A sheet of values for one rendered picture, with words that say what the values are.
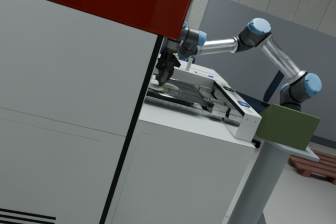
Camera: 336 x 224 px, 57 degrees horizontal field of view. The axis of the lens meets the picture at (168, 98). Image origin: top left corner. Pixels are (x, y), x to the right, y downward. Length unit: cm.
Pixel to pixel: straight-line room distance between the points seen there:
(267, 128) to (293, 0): 326
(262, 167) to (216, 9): 298
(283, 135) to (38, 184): 123
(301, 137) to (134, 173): 92
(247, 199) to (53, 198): 114
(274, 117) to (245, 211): 63
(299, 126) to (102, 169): 107
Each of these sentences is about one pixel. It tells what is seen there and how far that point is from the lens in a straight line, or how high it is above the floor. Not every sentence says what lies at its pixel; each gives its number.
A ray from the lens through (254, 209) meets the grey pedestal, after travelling 204.
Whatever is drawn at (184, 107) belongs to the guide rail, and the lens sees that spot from 169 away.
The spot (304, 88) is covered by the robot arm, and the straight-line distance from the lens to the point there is 183.
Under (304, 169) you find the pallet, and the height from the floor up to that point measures 9.
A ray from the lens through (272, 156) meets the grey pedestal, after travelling 189.
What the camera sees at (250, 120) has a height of 93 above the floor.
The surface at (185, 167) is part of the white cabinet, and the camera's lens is 154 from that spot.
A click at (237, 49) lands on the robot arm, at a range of 189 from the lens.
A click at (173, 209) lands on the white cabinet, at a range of 167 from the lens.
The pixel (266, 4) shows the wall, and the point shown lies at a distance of 469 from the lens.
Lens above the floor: 134
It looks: 17 degrees down
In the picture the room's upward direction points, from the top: 19 degrees clockwise
